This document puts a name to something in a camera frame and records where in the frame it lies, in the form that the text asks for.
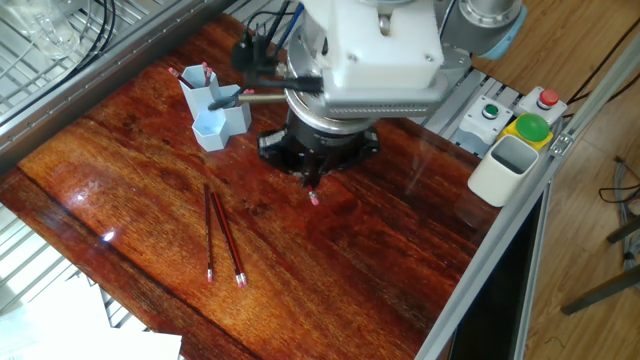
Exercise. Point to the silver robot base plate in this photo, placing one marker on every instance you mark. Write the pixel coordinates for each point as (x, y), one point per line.
(455, 62)

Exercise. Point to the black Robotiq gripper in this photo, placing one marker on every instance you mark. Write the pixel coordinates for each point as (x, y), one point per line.
(320, 152)

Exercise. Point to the clear plastic container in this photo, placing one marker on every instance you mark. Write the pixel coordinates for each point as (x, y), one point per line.
(45, 28)

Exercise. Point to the white control button box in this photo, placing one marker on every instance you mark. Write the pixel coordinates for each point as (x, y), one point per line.
(478, 125)

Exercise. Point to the light blue hexagonal pen holder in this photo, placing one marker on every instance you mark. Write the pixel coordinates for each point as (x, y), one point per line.
(210, 125)

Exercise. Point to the white rounded rectangular pen holder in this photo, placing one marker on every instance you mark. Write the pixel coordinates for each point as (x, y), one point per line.
(495, 180)

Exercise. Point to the brown wood-grain board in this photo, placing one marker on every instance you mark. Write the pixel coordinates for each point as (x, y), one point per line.
(400, 240)

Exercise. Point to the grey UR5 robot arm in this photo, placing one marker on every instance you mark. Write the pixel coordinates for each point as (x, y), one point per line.
(480, 25)

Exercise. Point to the large white paper sheet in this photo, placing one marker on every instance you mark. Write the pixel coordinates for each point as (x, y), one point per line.
(50, 335)

